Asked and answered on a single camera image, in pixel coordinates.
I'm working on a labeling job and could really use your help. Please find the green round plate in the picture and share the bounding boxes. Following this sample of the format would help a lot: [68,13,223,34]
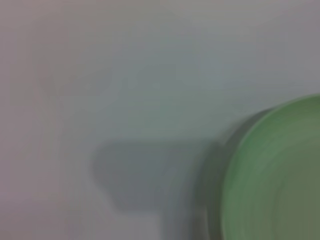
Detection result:
[219,93,320,240]

